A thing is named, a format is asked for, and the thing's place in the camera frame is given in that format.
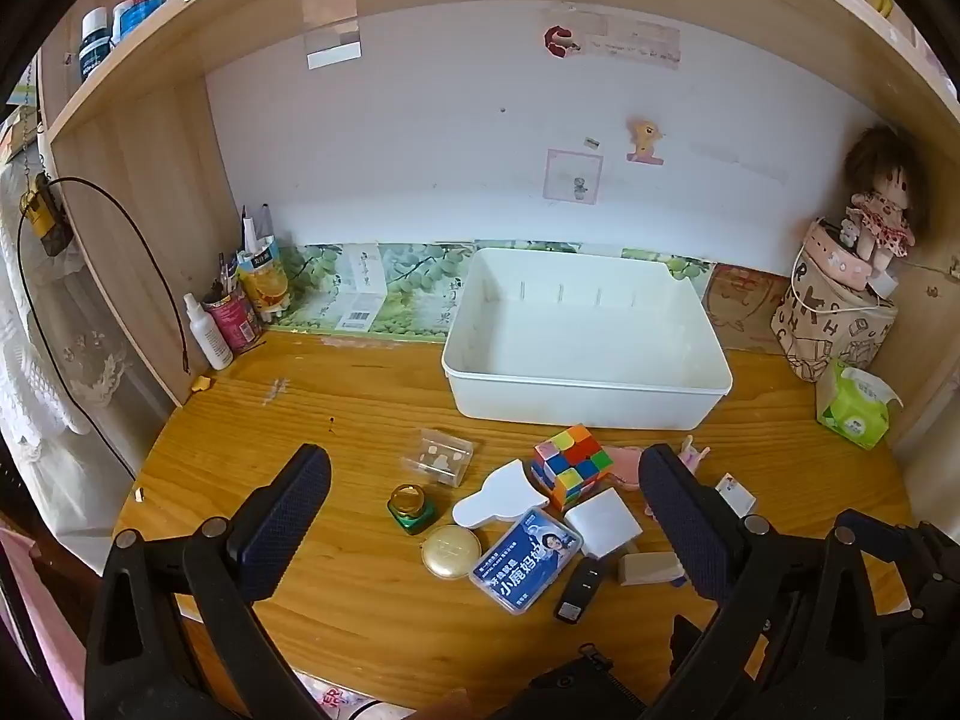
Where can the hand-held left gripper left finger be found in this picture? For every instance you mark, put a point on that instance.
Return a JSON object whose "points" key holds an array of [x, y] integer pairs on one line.
{"points": [[289, 517]]}

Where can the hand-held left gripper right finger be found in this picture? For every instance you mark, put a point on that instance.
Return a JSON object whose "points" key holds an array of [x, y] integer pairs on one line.
{"points": [[679, 517]]}

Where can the small white camera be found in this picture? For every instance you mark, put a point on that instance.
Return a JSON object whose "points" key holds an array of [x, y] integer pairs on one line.
{"points": [[736, 495]]}

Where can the pink toy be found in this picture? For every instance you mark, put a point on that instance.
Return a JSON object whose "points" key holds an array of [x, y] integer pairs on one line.
{"points": [[626, 467]]}

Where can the white charger cube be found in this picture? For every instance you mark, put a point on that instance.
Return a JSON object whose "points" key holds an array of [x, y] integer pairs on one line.
{"points": [[604, 523]]}

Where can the multicoloured puzzle cube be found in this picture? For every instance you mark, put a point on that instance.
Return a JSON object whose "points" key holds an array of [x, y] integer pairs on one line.
{"points": [[574, 469]]}

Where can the green jar with gold lid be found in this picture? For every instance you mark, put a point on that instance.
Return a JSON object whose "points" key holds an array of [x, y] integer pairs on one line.
{"points": [[409, 508]]}

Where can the black car key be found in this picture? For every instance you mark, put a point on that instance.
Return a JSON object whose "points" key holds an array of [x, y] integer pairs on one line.
{"points": [[577, 591]]}

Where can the blue label clear card box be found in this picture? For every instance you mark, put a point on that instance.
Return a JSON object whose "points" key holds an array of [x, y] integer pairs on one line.
{"points": [[525, 562]]}

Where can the gold round compact case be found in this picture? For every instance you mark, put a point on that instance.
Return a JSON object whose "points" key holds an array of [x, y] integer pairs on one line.
{"points": [[450, 551]]}

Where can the correction tape dispenser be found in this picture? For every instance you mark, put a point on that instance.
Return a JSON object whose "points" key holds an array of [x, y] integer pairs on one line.
{"points": [[499, 499]]}

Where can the white plastic bin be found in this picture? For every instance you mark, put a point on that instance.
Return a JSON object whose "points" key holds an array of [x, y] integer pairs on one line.
{"points": [[585, 360]]}

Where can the small clear plastic box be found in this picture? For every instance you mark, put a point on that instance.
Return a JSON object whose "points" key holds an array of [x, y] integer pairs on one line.
{"points": [[446, 456]]}

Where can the green tissue pack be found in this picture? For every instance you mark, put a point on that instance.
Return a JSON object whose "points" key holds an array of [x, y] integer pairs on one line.
{"points": [[855, 409]]}

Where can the black zipper bag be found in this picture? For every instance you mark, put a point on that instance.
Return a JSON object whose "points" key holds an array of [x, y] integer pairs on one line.
{"points": [[585, 686]]}

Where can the white spray bottle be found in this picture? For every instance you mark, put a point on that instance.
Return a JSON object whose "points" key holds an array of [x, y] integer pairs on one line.
{"points": [[210, 337]]}

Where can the red can pen holder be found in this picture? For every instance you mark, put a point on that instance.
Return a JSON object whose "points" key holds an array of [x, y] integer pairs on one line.
{"points": [[234, 322]]}

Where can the brown cartoon cardboard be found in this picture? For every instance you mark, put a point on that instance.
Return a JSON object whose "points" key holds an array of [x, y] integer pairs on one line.
{"points": [[750, 307]]}

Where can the orange juice carton holder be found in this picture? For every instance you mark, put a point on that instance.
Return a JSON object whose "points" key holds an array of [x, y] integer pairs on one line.
{"points": [[264, 281]]}

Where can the letter print fabric bag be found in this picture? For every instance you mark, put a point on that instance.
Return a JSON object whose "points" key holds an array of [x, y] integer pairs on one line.
{"points": [[832, 330]]}

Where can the green grape printed box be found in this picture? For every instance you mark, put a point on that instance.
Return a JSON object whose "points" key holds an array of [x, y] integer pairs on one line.
{"points": [[390, 289]]}

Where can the pink cloth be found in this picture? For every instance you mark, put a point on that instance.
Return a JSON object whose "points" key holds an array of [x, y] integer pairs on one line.
{"points": [[30, 615]]}

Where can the white lace curtain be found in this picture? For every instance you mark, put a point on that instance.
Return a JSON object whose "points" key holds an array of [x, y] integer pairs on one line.
{"points": [[52, 345]]}

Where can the pink case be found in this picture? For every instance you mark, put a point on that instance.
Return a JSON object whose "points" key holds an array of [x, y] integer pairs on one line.
{"points": [[840, 259]]}

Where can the brown haired doll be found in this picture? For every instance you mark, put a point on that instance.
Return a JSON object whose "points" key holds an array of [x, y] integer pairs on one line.
{"points": [[889, 210]]}

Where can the wooden shelf unit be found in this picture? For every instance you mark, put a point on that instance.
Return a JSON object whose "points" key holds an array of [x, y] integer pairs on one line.
{"points": [[135, 165]]}

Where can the yellow brown hanging pouch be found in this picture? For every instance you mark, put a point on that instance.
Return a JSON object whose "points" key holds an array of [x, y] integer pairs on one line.
{"points": [[43, 217]]}

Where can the handwritten paper strip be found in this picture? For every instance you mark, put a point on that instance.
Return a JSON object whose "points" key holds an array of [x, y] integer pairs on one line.
{"points": [[630, 41]]}

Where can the dark bottle white cap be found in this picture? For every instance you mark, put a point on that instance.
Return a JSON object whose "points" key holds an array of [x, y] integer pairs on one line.
{"points": [[94, 45]]}

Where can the white bottle blue label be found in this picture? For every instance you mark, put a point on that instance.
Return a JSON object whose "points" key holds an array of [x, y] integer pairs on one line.
{"points": [[122, 24]]}

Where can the pink square wall sticker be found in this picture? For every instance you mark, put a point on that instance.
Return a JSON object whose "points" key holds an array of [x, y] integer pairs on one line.
{"points": [[574, 176]]}

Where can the yellow pony wall sticker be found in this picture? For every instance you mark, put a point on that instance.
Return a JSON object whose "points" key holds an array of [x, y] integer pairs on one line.
{"points": [[645, 139]]}

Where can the red wall sticker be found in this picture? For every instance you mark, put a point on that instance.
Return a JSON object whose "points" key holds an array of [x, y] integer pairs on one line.
{"points": [[557, 41]]}

